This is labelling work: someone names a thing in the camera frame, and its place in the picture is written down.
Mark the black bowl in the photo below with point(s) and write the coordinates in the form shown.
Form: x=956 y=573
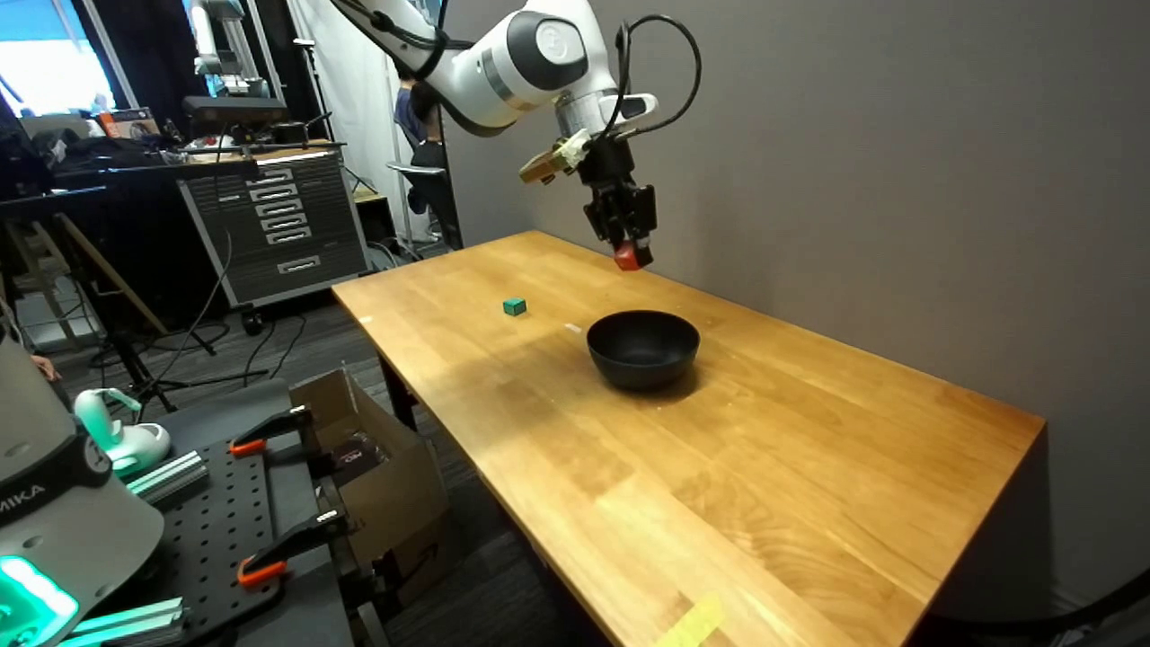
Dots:
x=641 y=352

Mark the yellow tape strip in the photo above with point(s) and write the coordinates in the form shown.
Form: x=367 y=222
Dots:
x=692 y=621

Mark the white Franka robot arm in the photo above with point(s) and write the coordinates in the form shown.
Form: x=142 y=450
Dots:
x=514 y=65

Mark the tan wrist camera mount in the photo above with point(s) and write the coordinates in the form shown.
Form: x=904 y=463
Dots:
x=554 y=160

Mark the teal white plastic part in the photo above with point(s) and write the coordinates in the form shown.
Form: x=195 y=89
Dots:
x=113 y=426

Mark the silver aluminium extrusion rail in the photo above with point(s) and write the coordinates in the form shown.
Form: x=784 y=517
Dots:
x=121 y=621
x=166 y=475

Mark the black tripod stand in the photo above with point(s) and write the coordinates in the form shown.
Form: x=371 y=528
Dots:
x=121 y=324

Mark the black perforated breadboard table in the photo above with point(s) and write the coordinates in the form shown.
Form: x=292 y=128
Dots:
x=216 y=527

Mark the orange block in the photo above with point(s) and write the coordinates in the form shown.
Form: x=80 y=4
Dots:
x=635 y=256

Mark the grey white Franka robot base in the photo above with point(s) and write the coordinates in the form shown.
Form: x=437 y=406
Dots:
x=73 y=539

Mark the green block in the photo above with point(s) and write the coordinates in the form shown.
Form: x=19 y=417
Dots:
x=514 y=307

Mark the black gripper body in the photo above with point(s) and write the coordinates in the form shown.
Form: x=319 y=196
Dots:
x=614 y=185

